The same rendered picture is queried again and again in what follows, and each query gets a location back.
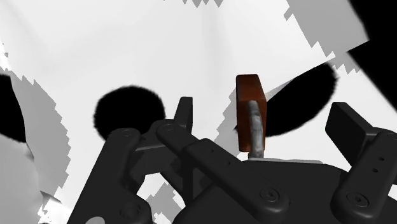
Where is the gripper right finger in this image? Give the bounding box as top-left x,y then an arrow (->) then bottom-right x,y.
324,101 -> 397,224

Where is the brown block with grey metal bar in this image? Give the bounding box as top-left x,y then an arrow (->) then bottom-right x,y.
235,73 -> 268,159

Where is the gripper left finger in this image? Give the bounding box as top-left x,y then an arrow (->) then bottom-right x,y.
66,96 -> 291,224

